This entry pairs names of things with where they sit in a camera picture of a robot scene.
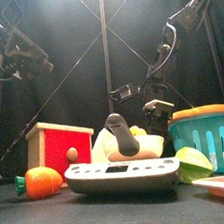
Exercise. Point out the wooden box red drawer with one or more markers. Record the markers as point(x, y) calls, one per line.
point(55, 142)

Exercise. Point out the white toy food piece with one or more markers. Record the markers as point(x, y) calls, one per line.
point(98, 150)

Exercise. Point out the yellow toy food piece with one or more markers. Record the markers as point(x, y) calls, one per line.
point(136, 131)

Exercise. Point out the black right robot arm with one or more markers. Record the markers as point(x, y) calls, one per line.
point(185, 16)

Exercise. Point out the green toy leaf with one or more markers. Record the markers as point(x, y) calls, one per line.
point(193, 164)

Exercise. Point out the orange toy carrot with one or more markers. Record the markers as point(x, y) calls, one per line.
point(40, 184)

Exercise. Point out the teal basket orange rim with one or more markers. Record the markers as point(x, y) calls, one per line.
point(199, 125)

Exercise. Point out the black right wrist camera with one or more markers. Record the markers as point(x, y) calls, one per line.
point(125, 94)

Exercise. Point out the vertical metal frame pole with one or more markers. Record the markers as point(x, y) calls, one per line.
point(106, 53)

